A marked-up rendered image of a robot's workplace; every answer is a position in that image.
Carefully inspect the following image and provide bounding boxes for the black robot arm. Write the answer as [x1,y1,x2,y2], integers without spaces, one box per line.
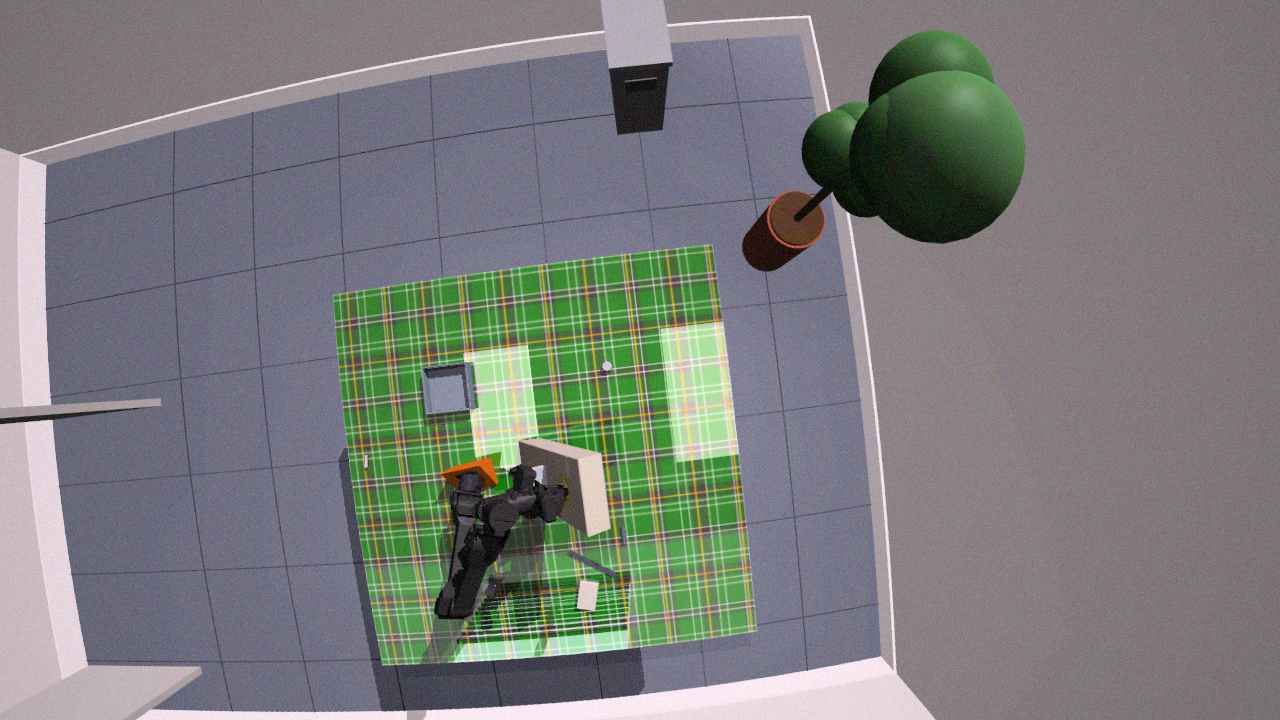
[434,464,538,620]

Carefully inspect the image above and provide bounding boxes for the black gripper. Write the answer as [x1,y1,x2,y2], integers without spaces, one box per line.
[504,480,568,523]

